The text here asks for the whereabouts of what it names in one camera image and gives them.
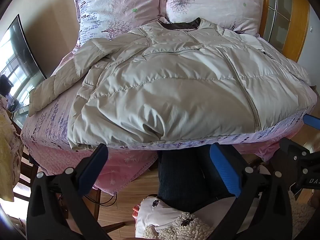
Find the pillow with purple leaf print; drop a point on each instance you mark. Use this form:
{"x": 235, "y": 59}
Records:
{"x": 112, "y": 5}

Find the beige puffer jacket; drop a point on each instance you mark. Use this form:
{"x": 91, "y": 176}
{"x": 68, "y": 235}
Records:
{"x": 175, "y": 85}

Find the black flat screen television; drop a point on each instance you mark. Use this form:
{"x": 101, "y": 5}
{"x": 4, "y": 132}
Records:
{"x": 17, "y": 55}

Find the pink floral bed sheet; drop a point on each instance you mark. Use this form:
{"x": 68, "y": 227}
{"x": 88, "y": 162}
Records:
{"x": 50, "y": 135}

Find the wooden bed headboard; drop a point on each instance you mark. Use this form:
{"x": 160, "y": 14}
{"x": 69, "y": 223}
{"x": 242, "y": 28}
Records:
{"x": 301, "y": 30}

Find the yellow cloth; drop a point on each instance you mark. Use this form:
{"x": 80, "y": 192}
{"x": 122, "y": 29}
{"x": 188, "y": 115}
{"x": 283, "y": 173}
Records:
{"x": 7, "y": 155}

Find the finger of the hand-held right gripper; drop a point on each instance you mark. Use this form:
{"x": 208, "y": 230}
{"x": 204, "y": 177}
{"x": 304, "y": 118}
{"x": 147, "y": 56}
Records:
{"x": 290, "y": 152}
{"x": 312, "y": 122}

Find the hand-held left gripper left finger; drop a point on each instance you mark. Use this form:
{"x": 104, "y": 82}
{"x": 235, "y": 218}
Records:
{"x": 93, "y": 167}

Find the person's white fleece jacket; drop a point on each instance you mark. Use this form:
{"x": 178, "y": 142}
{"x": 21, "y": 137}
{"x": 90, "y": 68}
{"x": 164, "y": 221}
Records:
{"x": 155, "y": 220}

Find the pink pillow with tree print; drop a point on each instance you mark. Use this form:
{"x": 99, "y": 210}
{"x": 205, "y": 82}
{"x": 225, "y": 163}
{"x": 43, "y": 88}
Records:
{"x": 212, "y": 2}

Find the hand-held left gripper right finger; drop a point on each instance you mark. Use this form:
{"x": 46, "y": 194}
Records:
{"x": 225, "y": 167}

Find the wooden chair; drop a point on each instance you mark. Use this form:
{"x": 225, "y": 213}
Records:
{"x": 27, "y": 177}

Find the person's blue jeans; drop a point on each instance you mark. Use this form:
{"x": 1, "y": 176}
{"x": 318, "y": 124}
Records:
{"x": 180, "y": 180}

